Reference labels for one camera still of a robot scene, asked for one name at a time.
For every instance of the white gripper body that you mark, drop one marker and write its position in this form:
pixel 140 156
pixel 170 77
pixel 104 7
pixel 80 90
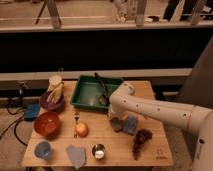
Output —
pixel 113 115

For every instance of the grey rectangular eraser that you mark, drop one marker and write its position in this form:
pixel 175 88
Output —
pixel 116 124

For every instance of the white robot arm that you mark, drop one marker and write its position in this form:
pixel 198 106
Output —
pixel 194 119

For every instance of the purple bowl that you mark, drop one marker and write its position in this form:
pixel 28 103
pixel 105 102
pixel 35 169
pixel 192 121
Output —
pixel 49 105

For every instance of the red bowl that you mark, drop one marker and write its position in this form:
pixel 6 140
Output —
pixel 47 123

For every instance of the black ladle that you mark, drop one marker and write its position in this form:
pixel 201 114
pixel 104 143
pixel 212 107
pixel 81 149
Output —
pixel 103 99

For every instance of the blue sponge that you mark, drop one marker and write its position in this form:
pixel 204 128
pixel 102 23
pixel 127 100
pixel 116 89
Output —
pixel 130 124

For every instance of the yellow onion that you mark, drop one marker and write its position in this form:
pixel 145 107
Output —
pixel 82 129

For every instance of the green plastic tray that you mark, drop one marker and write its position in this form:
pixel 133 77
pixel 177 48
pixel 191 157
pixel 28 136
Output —
pixel 86 94

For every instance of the metal fork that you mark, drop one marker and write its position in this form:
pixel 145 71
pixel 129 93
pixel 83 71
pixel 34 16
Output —
pixel 76 116

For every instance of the dark grape bunch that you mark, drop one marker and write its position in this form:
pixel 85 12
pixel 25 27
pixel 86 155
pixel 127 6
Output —
pixel 141 137

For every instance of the small metal cup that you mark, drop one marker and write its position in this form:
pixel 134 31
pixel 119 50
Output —
pixel 98 151

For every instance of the grey-blue cloth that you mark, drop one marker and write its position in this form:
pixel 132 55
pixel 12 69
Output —
pixel 77 156

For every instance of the bunch of bananas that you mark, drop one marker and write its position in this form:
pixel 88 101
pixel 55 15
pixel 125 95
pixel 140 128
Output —
pixel 55 93

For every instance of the cream cup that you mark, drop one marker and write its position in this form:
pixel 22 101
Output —
pixel 54 81

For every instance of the blue glass cup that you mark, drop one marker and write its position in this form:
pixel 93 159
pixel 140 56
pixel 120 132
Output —
pixel 43 150

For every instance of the blue box beside table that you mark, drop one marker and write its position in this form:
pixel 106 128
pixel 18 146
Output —
pixel 31 112

